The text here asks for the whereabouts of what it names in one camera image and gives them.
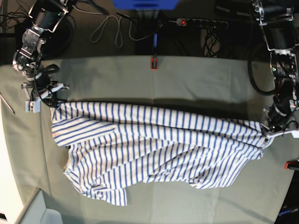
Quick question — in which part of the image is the green table cloth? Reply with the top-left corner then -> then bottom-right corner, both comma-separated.
0,56 -> 299,224

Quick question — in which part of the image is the metal strip on cloth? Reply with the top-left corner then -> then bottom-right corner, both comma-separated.
0,93 -> 15,115

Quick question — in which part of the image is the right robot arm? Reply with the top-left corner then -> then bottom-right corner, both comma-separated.
12,0 -> 73,113

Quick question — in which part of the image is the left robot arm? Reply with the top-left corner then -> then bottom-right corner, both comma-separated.
248,0 -> 299,139

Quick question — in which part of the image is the red black clamp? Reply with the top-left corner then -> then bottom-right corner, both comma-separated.
285,160 -> 299,171
151,33 -> 158,70

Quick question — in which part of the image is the red black centre clamp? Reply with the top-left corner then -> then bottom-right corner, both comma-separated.
151,33 -> 158,70

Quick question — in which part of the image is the blue white striped t-shirt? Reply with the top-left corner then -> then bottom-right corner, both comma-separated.
51,102 -> 271,206

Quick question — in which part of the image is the blue box overhead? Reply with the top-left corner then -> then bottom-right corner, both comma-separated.
113,0 -> 178,10

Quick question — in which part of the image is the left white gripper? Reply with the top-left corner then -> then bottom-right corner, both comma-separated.
261,119 -> 299,139

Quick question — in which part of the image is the white looped cable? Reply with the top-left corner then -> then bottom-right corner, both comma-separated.
90,14 -> 124,48

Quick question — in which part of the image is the red black right clamp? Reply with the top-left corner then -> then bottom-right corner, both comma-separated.
285,160 -> 299,171

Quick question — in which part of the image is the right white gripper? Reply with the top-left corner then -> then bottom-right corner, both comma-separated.
21,81 -> 69,113

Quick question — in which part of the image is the black power strip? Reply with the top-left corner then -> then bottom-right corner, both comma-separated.
176,18 -> 229,30

